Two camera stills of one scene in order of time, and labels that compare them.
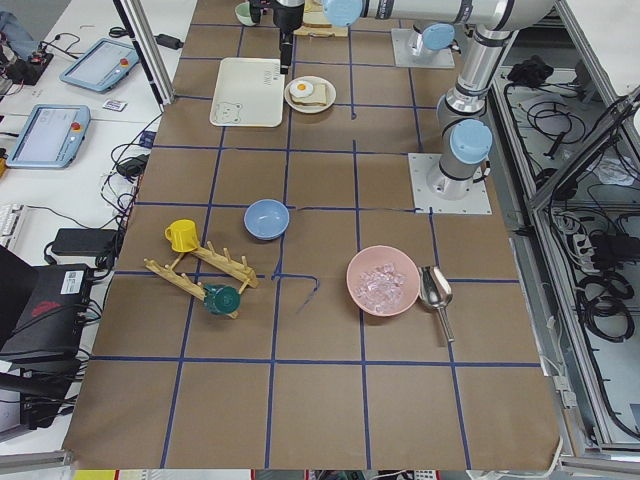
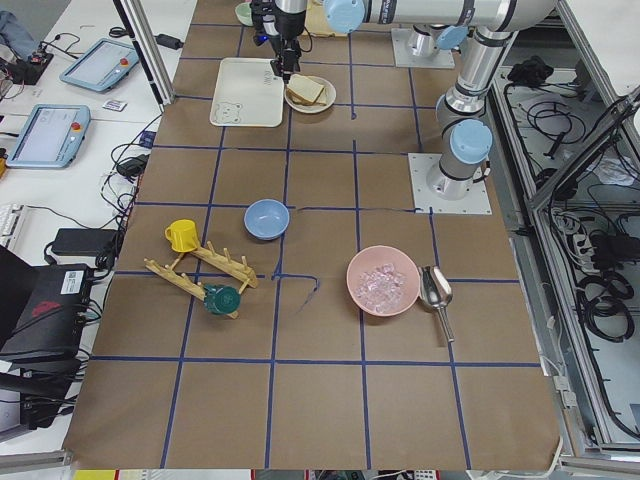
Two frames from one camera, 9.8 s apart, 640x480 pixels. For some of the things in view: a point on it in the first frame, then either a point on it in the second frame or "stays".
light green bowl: [243, 13] stays
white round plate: [310, 94] stays
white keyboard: [8, 214] stays
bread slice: [314, 15] → [303, 87]
